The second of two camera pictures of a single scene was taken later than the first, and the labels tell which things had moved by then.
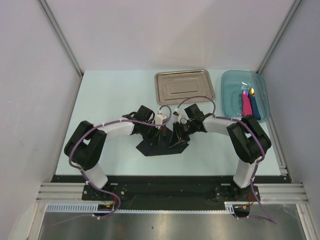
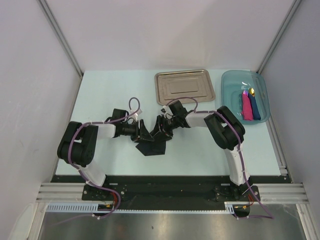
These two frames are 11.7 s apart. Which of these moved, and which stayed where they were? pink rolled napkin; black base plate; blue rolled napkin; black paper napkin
Moved: black paper napkin
Stayed: blue rolled napkin; pink rolled napkin; black base plate
